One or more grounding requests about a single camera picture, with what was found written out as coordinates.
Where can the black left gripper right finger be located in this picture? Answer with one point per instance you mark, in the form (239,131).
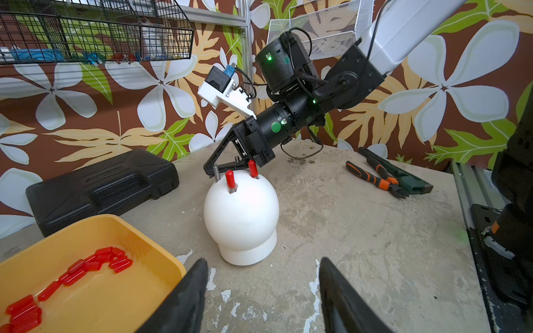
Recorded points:
(343,308)

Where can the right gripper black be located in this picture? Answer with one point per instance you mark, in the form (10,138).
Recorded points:
(250,143)

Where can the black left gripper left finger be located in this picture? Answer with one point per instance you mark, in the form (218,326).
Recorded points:
(182,310)

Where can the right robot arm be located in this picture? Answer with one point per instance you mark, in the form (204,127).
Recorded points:
(300,98)

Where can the white sphere with screws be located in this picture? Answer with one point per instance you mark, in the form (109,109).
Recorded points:
(243,224)

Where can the yellow plastic tray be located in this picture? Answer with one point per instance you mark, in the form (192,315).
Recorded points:
(101,301)

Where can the black plastic tool case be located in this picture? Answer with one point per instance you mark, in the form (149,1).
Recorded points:
(113,186)

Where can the orange black pliers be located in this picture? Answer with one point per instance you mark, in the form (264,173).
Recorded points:
(384,181)

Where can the red sleeve pile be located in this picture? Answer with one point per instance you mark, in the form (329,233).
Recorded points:
(26,314)

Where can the white mesh basket right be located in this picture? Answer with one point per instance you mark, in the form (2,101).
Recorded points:
(326,28)

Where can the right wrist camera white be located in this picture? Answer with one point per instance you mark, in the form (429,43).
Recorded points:
(219,87)

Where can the dark green handled tool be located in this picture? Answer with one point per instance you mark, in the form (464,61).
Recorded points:
(409,182)

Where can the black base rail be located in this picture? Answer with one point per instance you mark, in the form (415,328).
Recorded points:
(506,290)

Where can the black wire wall basket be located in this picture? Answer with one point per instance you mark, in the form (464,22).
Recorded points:
(93,32)

